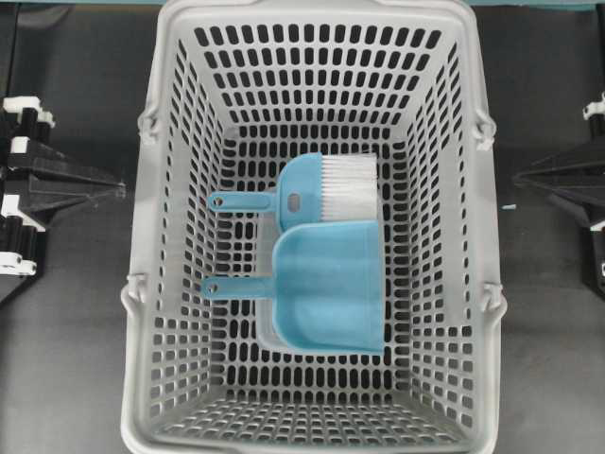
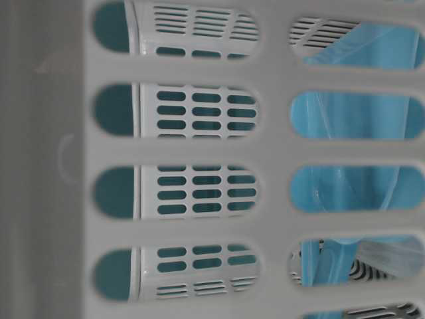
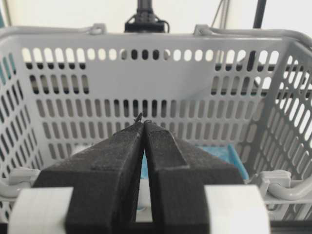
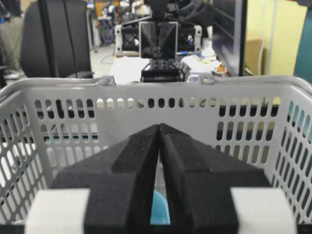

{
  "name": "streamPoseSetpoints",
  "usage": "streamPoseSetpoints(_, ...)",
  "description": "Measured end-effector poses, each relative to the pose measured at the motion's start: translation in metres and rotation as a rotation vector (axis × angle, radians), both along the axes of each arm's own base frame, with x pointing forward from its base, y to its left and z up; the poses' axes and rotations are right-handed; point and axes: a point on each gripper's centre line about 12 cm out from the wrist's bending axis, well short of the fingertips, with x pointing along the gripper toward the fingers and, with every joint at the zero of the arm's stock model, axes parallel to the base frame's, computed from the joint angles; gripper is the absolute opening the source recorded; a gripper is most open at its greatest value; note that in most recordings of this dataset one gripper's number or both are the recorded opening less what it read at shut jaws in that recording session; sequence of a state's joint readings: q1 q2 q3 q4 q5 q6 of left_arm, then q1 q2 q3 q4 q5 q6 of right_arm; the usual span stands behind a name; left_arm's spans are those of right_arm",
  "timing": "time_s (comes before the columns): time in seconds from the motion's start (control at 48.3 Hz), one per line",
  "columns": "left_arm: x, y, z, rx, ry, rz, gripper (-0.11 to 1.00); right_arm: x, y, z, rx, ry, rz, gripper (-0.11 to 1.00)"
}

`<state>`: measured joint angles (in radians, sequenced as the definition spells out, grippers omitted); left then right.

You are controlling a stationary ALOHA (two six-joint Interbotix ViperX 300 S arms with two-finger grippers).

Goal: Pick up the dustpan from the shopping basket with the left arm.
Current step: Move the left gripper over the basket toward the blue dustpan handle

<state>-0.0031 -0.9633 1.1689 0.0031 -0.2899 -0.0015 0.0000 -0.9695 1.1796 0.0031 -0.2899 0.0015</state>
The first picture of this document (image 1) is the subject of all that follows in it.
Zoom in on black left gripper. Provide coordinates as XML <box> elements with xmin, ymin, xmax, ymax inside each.
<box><xmin>1</xmin><ymin>96</ymin><xmax>126</xmax><ymax>277</ymax></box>

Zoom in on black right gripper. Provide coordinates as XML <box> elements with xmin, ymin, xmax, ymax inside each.
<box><xmin>512</xmin><ymin>93</ymin><xmax>604</xmax><ymax>288</ymax></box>

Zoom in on blue plastic dustpan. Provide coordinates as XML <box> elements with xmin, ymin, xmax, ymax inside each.
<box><xmin>201</xmin><ymin>220</ymin><xmax>386</xmax><ymax>355</ymax></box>

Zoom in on grey plastic shopping basket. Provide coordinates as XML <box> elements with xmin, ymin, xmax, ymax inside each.
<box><xmin>120</xmin><ymin>1</ymin><xmax>507</xmax><ymax>453</ymax></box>

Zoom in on blue hand brush white bristles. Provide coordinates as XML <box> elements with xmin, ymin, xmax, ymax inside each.
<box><xmin>207</xmin><ymin>153</ymin><xmax>378</xmax><ymax>233</ymax></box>

